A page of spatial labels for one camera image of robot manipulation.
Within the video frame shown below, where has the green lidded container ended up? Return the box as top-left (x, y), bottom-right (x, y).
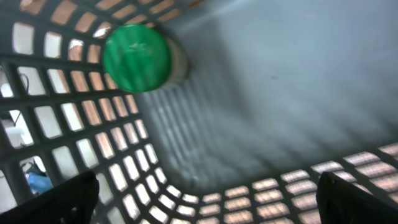
top-left (102, 24), bottom-right (190, 93)

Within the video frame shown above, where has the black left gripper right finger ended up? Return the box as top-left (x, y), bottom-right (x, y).
top-left (316, 172), bottom-right (397, 224)

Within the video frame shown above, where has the grey plastic mesh basket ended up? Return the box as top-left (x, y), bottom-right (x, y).
top-left (1, 0), bottom-right (397, 223)

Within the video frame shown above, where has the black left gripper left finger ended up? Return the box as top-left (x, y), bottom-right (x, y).
top-left (1, 171), bottom-right (100, 224)

